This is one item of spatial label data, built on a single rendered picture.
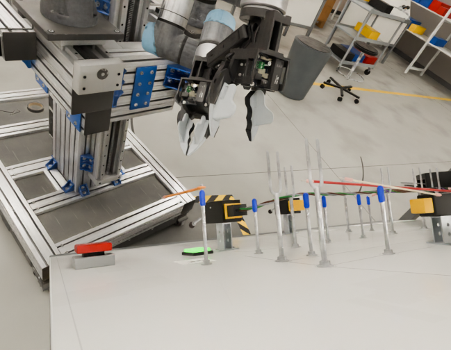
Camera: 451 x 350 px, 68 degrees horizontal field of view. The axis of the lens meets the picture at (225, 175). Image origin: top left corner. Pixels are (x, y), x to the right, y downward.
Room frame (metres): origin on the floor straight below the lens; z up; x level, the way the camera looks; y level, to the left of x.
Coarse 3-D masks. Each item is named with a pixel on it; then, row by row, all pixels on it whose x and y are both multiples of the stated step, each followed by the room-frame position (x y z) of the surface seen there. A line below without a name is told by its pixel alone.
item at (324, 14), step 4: (328, 0) 8.01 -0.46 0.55; (332, 0) 8.08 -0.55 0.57; (328, 4) 8.05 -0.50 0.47; (332, 4) 8.11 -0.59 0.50; (324, 8) 8.01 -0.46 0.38; (328, 8) 8.07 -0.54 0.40; (320, 12) 7.99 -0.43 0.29; (324, 12) 8.04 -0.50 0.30; (328, 12) 8.10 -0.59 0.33; (320, 16) 8.01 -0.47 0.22; (324, 16) 8.06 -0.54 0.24; (328, 16) 8.13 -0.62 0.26; (320, 20) 8.05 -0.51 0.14; (324, 20) 8.10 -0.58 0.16; (316, 24) 8.16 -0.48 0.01; (320, 24) 8.07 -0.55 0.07; (324, 24) 8.13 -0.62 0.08
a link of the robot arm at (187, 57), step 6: (186, 42) 0.84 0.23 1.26; (192, 42) 0.85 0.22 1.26; (198, 42) 0.86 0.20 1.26; (186, 48) 0.83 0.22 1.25; (192, 48) 0.84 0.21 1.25; (186, 54) 0.82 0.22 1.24; (192, 54) 0.83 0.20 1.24; (180, 60) 0.82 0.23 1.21; (186, 60) 0.82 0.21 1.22; (192, 60) 0.83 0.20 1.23; (186, 66) 0.83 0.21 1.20
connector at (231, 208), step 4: (236, 204) 0.43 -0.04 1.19; (240, 204) 0.44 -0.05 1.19; (244, 204) 0.44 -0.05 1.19; (228, 208) 0.43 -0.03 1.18; (232, 208) 0.42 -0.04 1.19; (236, 208) 0.42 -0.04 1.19; (228, 212) 0.42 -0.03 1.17; (232, 212) 0.42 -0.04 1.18; (236, 212) 0.42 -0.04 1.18; (240, 212) 0.43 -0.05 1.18; (244, 212) 0.43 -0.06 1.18; (228, 216) 0.42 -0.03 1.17; (232, 216) 0.41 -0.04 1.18
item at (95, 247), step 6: (78, 246) 0.27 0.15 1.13; (84, 246) 0.28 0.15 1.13; (90, 246) 0.28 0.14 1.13; (96, 246) 0.28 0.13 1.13; (102, 246) 0.29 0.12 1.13; (108, 246) 0.29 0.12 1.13; (78, 252) 0.27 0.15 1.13; (84, 252) 0.27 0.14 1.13; (90, 252) 0.27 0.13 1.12; (96, 252) 0.28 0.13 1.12; (102, 252) 0.29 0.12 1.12
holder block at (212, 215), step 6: (210, 204) 0.45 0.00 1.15; (216, 204) 0.44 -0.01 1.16; (222, 204) 0.43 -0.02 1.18; (210, 210) 0.44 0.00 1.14; (216, 210) 0.43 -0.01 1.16; (222, 210) 0.42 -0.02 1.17; (210, 216) 0.43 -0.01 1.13; (216, 216) 0.43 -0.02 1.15; (222, 216) 0.42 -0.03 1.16; (210, 222) 0.43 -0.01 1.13; (216, 222) 0.42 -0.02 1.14; (222, 222) 0.41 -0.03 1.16; (228, 222) 0.42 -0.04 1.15
